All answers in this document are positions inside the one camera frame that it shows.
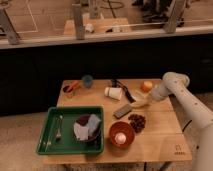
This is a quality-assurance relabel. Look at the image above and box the yellow banana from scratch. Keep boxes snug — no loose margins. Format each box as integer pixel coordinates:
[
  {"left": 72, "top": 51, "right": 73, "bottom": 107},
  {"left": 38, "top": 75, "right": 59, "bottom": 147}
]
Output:
[{"left": 131, "top": 90, "right": 150, "bottom": 108}]

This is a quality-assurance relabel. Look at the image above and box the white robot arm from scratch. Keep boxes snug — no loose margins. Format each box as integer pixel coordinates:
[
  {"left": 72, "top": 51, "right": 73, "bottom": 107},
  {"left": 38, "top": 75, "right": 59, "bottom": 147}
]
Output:
[{"left": 148, "top": 72, "right": 213, "bottom": 171}]

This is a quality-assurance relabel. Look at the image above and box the orange fruit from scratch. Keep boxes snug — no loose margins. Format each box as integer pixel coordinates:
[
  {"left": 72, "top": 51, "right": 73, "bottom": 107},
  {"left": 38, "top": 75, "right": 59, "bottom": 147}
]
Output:
[{"left": 141, "top": 81, "right": 153, "bottom": 92}]

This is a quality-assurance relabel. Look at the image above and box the dark grapes bunch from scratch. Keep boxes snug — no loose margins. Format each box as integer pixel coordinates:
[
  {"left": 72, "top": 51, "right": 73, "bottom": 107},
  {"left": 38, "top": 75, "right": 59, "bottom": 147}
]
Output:
[{"left": 128, "top": 114, "right": 146, "bottom": 133}]

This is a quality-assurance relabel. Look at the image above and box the wooden table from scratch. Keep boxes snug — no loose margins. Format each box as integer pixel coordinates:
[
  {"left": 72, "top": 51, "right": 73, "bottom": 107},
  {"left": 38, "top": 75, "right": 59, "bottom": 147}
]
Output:
[{"left": 43, "top": 80, "right": 192, "bottom": 164}]

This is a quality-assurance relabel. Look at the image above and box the white paper cup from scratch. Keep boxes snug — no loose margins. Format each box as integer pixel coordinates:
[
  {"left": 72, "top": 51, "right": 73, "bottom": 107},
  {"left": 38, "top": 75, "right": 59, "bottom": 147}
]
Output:
[{"left": 104, "top": 87, "right": 122, "bottom": 100}]

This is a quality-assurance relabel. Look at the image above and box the orange bowl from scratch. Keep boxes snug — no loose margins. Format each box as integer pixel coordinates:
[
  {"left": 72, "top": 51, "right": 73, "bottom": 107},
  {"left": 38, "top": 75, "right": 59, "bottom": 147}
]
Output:
[{"left": 109, "top": 121, "right": 135, "bottom": 149}]

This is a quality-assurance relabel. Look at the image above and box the white egg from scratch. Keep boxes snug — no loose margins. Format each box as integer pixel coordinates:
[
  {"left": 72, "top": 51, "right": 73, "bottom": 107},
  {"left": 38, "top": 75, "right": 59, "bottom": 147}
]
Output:
[{"left": 115, "top": 133, "right": 126, "bottom": 144}]

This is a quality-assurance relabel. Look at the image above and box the blue cup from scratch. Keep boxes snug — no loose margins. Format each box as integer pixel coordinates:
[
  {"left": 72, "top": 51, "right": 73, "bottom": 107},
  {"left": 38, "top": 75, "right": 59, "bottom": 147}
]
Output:
[{"left": 82, "top": 75, "right": 93, "bottom": 88}]

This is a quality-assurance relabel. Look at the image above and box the dark bowl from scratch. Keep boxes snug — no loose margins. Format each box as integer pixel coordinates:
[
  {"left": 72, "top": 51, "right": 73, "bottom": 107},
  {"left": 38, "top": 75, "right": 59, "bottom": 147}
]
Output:
[{"left": 73, "top": 114, "right": 102, "bottom": 143}]

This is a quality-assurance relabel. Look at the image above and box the blue grey cloth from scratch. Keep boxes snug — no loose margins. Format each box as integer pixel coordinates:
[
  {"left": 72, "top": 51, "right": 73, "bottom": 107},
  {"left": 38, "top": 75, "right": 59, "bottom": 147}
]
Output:
[{"left": 73, "top": 114, "right": 102, "bottom": 141}]

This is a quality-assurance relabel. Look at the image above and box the green plastic tray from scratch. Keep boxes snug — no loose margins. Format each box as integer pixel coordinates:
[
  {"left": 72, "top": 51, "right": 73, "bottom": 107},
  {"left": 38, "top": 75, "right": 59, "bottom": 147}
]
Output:
[{"left": 37, "top": 106, "right": 104, "bottom": 155}]

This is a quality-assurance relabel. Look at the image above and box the metal fork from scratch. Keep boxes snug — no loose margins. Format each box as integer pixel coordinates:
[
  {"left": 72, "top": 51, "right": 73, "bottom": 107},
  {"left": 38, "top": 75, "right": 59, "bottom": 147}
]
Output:
[{"left": 56, "top": 115, "right": 63, "bottom": 140}]

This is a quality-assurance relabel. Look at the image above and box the metal spoon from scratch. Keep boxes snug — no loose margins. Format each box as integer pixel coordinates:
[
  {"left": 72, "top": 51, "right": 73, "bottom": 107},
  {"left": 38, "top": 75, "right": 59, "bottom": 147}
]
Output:
[{"left": 45, "top": 116, "right": 59, "bottom": 149}]

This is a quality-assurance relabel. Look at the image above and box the black handled tool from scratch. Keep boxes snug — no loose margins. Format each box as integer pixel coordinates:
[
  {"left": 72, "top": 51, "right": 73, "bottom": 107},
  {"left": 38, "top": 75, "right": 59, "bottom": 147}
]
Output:
[{"left": 111, "top": 79, "right": 135, "bottom": 103}]

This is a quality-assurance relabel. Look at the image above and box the black cable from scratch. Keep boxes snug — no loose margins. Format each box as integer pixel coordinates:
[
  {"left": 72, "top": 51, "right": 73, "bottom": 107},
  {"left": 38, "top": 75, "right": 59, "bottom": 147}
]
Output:
[{"left": 181, "top": 119, "right": 194, "bottom": 133}]

